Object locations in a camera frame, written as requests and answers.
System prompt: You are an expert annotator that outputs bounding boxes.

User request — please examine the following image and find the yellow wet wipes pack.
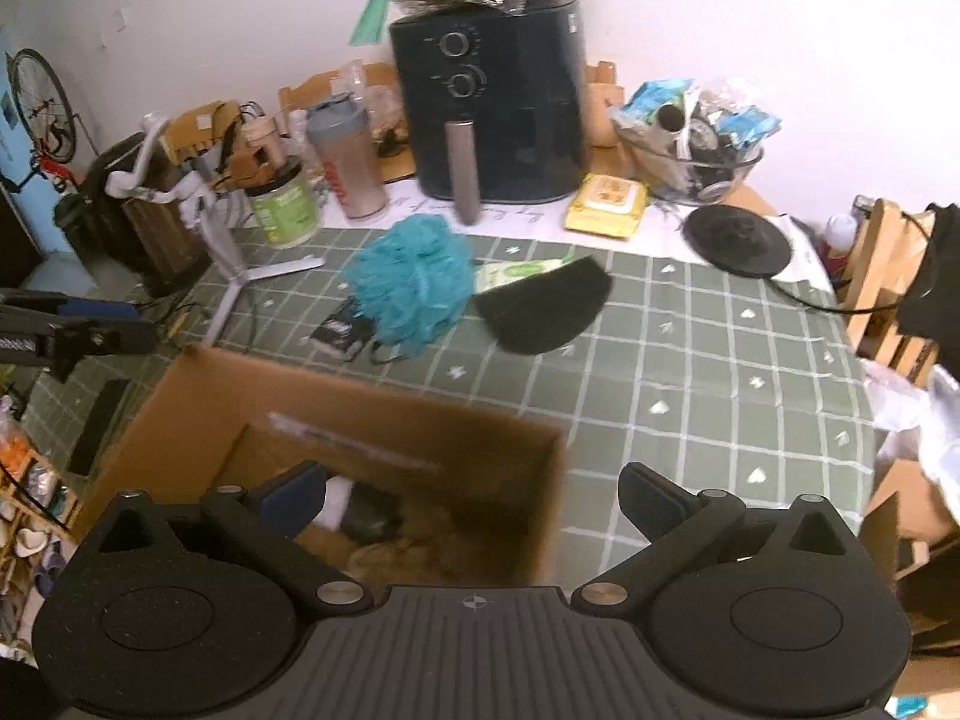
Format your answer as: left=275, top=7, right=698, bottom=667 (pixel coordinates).
left=563, top=172, right=647, bottom=241

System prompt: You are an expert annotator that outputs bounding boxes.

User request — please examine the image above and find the beige shaker bottle grey lid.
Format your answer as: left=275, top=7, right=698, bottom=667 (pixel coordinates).
left=306, top=93, right=387, bottom=220

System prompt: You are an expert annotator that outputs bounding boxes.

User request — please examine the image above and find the white plastic bag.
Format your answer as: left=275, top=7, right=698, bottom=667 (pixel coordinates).
left=862, top=361, right=958, bottom=530

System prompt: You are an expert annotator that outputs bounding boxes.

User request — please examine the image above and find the black round kettle base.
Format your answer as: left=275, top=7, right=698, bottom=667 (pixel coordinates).
left=682, top=205, right=793, bottom=280

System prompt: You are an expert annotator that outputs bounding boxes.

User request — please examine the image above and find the black small card package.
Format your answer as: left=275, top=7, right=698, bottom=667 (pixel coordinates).
left=311, top=298, right=376, bottom=362

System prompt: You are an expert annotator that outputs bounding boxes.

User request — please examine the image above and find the brown cardboard box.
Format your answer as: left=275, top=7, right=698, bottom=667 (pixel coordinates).
left=75, top=346, right=566, bottom=587

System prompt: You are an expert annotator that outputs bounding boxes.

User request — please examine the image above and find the dark blue air fryer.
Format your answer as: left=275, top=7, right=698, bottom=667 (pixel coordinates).
left=389, top=0, right=587, bottom=205

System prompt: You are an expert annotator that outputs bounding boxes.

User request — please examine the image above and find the glass bowl with clutter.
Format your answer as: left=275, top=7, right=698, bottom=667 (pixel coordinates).
left=607, top=78, right=781, bottom=205

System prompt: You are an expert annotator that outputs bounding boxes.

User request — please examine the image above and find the green grid tablecloth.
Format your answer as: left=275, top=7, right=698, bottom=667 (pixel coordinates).
left=21, top=226, right=879, bottom=593

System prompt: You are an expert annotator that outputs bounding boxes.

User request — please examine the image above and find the white phone tripod stand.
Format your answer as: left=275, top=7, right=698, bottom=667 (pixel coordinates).
left=106, top=112, right=325, bottom=348

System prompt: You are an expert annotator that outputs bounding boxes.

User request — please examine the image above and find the teal mesh bath loofah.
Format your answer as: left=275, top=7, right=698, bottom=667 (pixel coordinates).
left=343, top=215, right=475, bottom=358

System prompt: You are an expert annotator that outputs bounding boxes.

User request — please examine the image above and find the green label round tub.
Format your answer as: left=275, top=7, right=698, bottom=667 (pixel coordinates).
left=244, top=158, right=320, bottom=247

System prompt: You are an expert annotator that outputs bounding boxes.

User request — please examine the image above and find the wooden chair right side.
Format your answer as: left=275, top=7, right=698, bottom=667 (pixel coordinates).
left=839, top=200, right=958, bottom=387

